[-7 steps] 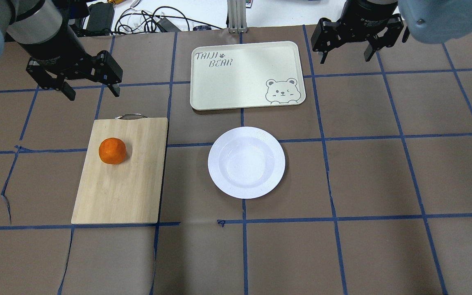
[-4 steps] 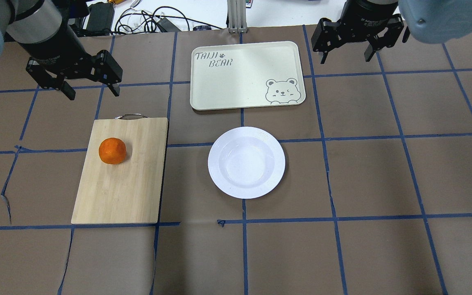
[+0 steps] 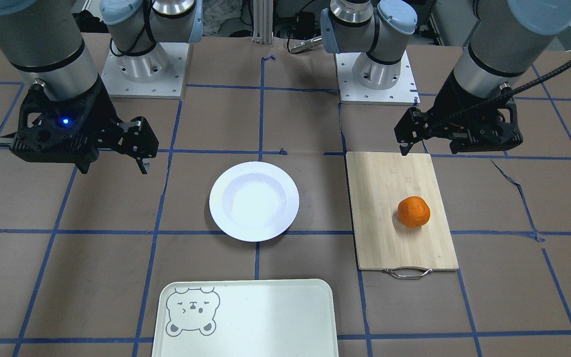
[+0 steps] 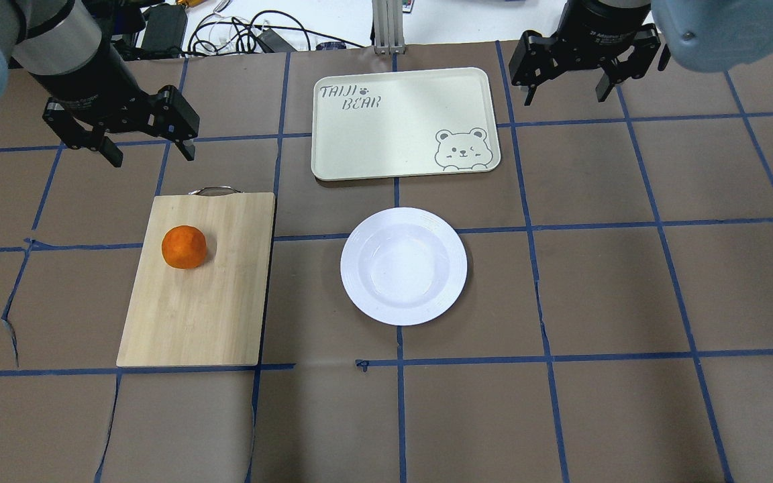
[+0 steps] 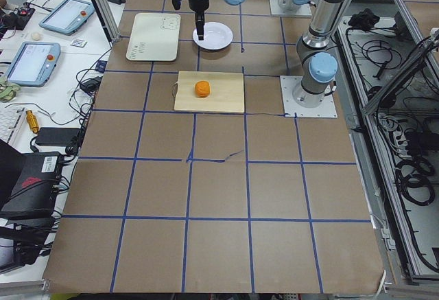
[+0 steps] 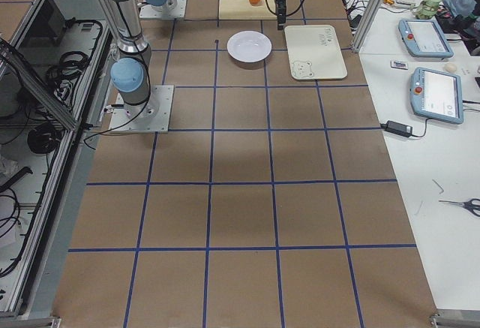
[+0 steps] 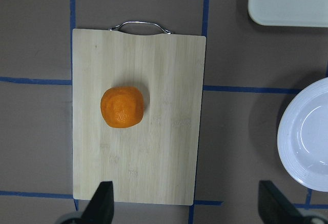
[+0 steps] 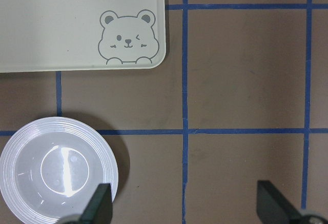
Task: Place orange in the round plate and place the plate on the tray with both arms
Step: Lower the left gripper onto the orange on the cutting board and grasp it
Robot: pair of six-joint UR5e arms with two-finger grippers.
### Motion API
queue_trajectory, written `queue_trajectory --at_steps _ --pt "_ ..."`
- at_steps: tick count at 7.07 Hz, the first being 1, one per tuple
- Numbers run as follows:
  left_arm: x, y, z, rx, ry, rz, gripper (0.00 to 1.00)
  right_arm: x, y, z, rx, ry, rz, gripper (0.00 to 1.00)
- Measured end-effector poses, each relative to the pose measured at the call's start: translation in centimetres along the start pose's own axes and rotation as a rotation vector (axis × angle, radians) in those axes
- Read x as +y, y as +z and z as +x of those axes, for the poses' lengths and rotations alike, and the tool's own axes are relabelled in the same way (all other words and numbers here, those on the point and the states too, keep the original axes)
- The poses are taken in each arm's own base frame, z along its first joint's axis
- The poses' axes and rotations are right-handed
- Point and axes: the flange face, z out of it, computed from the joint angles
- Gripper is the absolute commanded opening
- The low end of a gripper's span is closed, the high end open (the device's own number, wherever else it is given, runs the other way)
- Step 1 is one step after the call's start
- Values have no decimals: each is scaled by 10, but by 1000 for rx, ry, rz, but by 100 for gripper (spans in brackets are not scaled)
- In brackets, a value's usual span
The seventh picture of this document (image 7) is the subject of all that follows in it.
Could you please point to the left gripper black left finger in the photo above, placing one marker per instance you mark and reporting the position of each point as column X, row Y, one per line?
column 101, row 206

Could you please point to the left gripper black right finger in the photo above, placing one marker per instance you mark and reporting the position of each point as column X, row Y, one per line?
column 274, row 207

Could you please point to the bamboo cutting board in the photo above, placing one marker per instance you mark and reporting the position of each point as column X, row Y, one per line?
column 153, row 161

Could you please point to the orange fruit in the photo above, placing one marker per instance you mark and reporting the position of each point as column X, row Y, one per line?
column 122, row 107

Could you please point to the cream bear tray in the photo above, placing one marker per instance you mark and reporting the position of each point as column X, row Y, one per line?
column 295, row 13

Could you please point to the white round plate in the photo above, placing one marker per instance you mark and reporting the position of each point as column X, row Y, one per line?
column 302, row 137

